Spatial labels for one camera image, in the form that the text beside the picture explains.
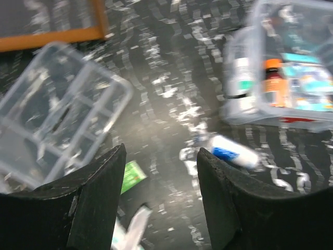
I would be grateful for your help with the white bottle teal cap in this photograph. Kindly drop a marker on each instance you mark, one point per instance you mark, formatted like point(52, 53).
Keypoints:
point(242, 83)

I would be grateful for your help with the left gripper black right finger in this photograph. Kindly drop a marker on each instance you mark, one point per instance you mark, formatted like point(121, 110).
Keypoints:
point(245, 213)

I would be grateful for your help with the orange wooden shelf rack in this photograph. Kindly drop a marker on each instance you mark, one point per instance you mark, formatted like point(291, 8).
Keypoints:
point(32, 24)

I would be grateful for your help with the small green box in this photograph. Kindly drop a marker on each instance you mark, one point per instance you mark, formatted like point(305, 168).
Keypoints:
point(133, 174)

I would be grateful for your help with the teal bandage packet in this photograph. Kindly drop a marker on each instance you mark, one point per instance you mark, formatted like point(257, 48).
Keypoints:
point(309, 82)

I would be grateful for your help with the teal white sachet strips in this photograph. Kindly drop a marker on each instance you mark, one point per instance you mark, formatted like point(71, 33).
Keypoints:
point(131, 238)

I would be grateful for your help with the clear first aid box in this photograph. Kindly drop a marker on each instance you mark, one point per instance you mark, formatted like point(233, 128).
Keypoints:
point(274, 28)

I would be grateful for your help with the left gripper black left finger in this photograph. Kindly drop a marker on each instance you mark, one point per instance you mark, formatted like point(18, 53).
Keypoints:
point(77, 211)

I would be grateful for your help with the clear divider tray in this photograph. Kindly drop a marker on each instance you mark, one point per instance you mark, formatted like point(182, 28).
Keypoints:
point(56, 116)

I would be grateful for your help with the white blue tube bottle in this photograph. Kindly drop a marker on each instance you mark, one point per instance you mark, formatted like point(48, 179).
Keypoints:
point(228, 150)

